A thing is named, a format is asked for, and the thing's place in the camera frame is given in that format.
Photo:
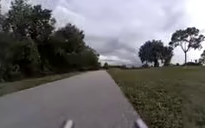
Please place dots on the grass verge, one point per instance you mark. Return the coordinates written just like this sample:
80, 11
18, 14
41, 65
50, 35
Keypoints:
20, 85

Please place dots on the grass field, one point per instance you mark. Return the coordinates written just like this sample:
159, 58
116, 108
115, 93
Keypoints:
170, 90

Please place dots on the row of dark trees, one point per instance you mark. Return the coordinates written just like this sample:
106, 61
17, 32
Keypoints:
33, 46

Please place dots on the broad dark tree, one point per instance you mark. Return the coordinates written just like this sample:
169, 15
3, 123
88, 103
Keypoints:
155, 51

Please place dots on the grey asphalt path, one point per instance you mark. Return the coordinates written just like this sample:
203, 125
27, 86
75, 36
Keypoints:
86, 96

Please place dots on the tall thin-trunked tree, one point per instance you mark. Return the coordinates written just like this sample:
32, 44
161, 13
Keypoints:
186, 40

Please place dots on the robot's own part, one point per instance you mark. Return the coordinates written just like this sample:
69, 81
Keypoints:
140, 123
68, 124

